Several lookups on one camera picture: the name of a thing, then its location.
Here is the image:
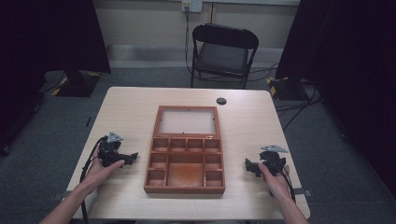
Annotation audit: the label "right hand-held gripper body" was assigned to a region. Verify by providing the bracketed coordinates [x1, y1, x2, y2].
[258, 144, 290, 177]

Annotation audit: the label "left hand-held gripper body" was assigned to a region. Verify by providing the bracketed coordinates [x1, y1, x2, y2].
[97, 131, 132, 168]

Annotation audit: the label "brown wooden compartment box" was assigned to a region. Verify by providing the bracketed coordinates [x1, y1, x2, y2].
[143, 105, 226, 195]

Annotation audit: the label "person's right hand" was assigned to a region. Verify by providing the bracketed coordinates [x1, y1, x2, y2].
[258, 162, 292, 201]

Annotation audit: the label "person's left hand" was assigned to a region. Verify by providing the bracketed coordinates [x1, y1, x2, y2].
[80, 148, 126, 196]

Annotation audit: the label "black stand base striped tape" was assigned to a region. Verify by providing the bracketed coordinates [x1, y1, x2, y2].
[265, 76, 314, 102]
[50, 69, 103, 98]

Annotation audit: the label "black folding chair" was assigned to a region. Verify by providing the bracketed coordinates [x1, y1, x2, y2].
[190, 22, 261, 91]

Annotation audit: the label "black curtain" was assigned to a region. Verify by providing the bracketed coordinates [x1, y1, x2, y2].
[275, 0, 396, 200]
[0, 0, 112, 157]

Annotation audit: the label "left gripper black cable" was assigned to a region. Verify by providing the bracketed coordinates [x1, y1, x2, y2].
[78, 135, 108, 224]

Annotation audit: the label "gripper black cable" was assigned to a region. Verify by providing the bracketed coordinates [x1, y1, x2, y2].
[78, 135, 108, 224]
[278, 170, 297, 203]

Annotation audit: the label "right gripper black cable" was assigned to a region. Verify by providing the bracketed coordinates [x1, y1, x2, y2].
[278, 170, 297, 203]

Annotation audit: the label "grey metal table bracket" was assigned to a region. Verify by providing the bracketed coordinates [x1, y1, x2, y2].
[292, 187, 313, 198]

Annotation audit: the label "black floor cables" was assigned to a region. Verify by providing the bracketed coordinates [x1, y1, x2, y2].
[248, 62, 323, 133]

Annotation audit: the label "black wall socket cable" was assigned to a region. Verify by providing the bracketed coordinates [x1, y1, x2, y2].
[184, 8, 193, 76]

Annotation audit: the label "white wall socket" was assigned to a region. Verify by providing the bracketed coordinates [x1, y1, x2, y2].
[181, 0, 204, 14]

